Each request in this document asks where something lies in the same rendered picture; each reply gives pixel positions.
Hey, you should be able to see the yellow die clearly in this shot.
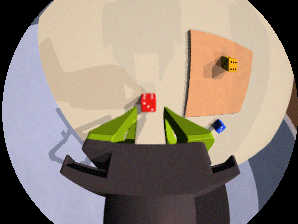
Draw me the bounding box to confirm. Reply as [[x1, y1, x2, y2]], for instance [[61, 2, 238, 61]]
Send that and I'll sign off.
[[221, 56, 237, 72]]

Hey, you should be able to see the orange mat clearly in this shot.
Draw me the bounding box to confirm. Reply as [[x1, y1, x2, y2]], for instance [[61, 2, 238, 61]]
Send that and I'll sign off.
[[185, 29, 253, 117]]

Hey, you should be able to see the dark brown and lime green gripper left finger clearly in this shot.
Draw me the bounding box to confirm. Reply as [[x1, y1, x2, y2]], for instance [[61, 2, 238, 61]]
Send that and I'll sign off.
[[86, 107, 137, 144]]

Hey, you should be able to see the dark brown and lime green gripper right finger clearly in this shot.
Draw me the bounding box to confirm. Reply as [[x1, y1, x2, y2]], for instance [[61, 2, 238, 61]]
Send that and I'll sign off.
[[163, 107, 215, 151]]

